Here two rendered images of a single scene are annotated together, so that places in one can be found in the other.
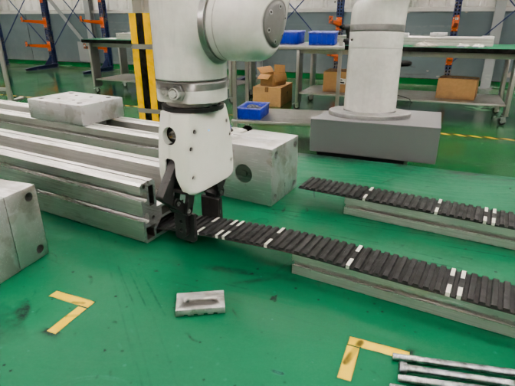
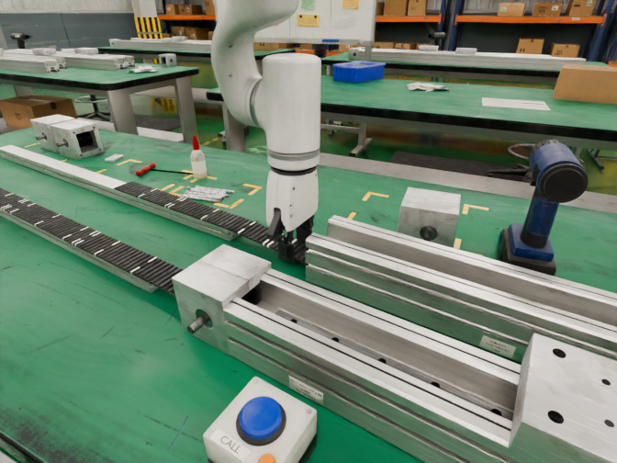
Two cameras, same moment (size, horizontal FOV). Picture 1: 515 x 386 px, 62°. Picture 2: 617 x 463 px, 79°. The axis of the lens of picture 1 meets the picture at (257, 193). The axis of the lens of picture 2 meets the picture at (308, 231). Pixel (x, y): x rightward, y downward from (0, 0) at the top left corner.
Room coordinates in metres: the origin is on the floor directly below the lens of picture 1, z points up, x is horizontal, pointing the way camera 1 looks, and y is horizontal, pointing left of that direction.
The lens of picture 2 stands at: (1.10, 0.13, 1.18)
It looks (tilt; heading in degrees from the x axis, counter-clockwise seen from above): 30 degrees down; 183
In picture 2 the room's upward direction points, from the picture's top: straight up
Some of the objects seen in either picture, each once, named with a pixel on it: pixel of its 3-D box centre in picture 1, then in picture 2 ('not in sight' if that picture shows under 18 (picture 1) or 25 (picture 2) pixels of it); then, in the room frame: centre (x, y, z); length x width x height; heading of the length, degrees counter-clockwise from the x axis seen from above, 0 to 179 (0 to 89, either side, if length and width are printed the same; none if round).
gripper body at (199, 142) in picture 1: (195, 141); (294, 191); (0.52, 0.08, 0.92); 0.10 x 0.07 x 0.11; 151
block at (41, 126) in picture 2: not in sight; (53, 133); (-0.10, -0.78, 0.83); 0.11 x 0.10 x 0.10; 151
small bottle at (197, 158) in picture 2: not in sight; (197, 156); (0.14, -0.22, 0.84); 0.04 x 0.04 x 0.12
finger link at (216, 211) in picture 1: (216, 197); (282, 248); (0.56, 0.06, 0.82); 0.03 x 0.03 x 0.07; 61
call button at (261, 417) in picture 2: not in sight; (261, 419); (0.89, 0.07, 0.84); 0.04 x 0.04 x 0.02
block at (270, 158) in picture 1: (264, 163); (220, 301); (0.70, -0.01, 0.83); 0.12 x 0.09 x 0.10; 151
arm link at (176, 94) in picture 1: (191, 90); (294, 154); (0.52, 0.08, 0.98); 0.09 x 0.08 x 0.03; 151
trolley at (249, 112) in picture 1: (283, 87); not in sight; (3.79, -0.22, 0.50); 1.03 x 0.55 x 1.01; 80
